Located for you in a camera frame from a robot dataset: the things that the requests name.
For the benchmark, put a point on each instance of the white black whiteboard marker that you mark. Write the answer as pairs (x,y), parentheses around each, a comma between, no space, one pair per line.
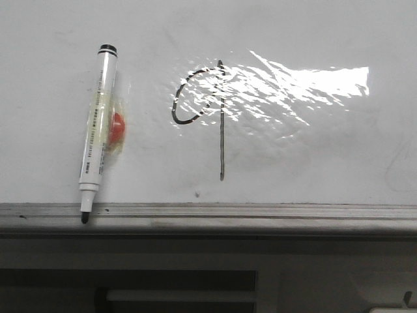
(98,128)

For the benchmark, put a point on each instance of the white whiteboard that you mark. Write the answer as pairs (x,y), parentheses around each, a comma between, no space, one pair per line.
(224,101)

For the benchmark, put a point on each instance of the aluminium whiteboard tray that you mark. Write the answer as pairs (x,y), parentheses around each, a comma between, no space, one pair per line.
(216,219)

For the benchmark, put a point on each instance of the white cabinet below board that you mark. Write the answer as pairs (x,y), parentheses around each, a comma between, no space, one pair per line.
(197,274)

